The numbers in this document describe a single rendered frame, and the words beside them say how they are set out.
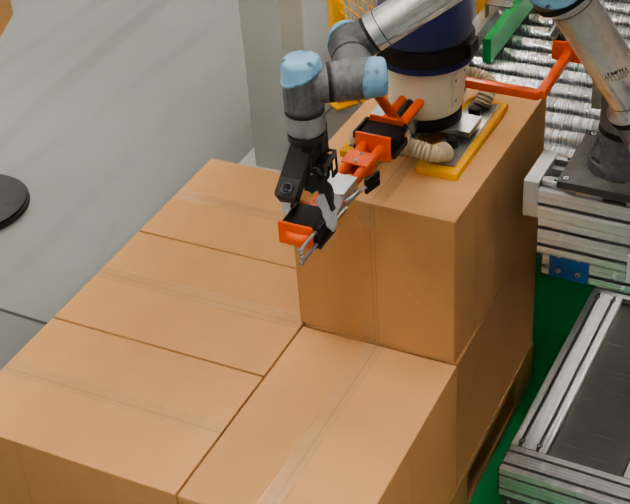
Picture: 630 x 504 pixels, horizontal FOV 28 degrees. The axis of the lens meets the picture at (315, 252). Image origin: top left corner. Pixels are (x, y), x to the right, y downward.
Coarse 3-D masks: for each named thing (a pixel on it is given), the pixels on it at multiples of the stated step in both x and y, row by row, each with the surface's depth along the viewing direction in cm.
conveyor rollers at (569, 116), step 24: (600, 0) 437; (624, 0) 440; (528, 24) 431; (624, 24) 426; (480, 48) 415; (504, 48) 412; (528, 48) 416; (504, 72) 404; (528, 72) 401; (576, 72) 396; (552, 96) 391; (576, 96) 387; (552, 120) 375; (576, 120) 372; (552, 144) 369; (576, 144) 365
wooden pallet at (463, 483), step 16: (528, 352) 351; (528, 368) 356; (512, 384) 342; (528, 384) 360; (512, 400) 350; (496, 416) 333; (512, 416) 350; (496, 432) 343; (480, 448) 324; (496, 448) 341; (480, 464) 334; (464, 480) 316; (480, 480) 332; (464, 496) 320
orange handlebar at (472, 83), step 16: (560, 64) 289; (480, 80) 285; (544, 80) 283; (400, 96) 282; (528, 96) 280; (544, 96) 280; (416, 112) 277; (352, 160) 260; (368, 160) 260; (288, 240) 242; (304, 240) 240
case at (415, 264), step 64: (512, 128) 294; (384, 192) 276; (448, 192) 274; (512, 192) 299; (320, 256) 289; (384, 256) 279; (448, 256) 271; (512, 256) 313; (320, 320) 301; (384, 320) 291; (448, 320) 281
